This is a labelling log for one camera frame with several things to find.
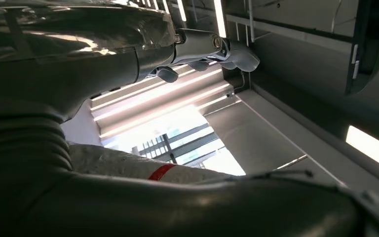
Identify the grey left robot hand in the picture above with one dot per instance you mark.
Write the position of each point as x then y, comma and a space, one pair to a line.
62, 59

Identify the white parcel bag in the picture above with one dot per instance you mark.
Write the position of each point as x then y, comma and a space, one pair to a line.
117, 163

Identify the black inbound scanner machine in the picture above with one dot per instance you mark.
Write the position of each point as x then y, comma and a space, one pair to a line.
372, 32

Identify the ceiling strip light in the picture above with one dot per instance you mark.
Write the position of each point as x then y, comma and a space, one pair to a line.
219, 18

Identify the ceiling light panel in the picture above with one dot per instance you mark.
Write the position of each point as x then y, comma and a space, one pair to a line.
372, 149

